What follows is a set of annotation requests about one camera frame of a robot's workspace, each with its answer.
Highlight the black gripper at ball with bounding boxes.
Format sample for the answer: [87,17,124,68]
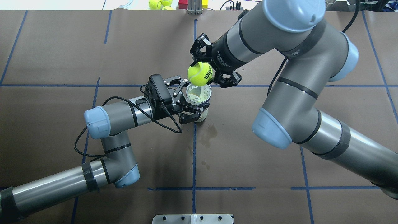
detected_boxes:
[190,33,243,88]

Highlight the black gripper at can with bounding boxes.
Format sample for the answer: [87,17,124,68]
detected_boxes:
[162,76,210,124]

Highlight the clear Wilson ball can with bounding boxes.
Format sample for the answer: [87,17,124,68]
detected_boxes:
[185,83,212,106]

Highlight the yellow-green tennis ball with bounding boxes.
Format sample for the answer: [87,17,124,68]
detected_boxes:
[187,62,214,87]

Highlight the grey robot arm holding ball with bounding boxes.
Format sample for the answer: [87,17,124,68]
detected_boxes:
[190,0,398,199]

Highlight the grey robot arm holding can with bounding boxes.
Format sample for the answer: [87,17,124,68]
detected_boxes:
[1,74,189,224]

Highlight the tennis balls pile background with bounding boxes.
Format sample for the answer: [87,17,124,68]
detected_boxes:
[148,0,174,10]

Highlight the yellow block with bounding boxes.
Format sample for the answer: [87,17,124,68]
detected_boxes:
[201,0,209,9]

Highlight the red block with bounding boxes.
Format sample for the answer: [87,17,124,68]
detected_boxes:
[178,0,188,10]

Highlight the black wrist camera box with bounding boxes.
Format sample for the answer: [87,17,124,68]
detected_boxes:
[145,74,166,114]

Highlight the black braided cable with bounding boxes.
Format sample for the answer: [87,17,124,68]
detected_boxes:
[74,87,183,158]

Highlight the grey metal bracket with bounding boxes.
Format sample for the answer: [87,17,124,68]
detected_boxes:
[187,0,203,15]

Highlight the black power strip cables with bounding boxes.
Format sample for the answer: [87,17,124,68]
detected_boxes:
[220,0,246,11]

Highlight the white metal mount base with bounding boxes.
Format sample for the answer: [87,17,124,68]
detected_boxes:
[152,214,234,224]

